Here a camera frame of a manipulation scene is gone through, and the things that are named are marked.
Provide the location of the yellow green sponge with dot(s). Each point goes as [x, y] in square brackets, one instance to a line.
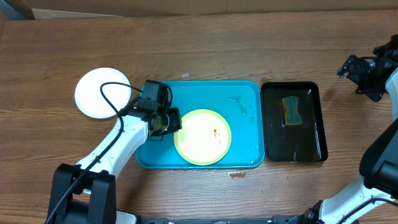
[290, 108]

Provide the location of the teal plastic tray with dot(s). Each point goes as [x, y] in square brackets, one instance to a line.
[238, 101]

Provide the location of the small clear tape scrap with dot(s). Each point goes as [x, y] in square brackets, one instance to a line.
[185, 75]

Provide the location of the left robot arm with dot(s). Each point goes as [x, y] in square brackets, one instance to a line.
[86, 192]

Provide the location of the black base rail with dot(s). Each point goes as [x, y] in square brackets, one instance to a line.
[278, 219]

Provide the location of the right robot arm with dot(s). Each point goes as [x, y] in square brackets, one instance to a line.
[377, 181]

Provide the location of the white plate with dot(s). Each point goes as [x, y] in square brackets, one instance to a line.
[89, 99]

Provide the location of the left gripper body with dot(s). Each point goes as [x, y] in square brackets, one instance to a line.
[171, 122]

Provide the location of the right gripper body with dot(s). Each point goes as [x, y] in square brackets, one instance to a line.
[354, 70]

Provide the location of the black rectangular water tray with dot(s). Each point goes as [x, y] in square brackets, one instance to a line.
[302, 143]

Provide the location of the yellow plate with stain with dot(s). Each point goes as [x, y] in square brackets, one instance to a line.
[204, 139]

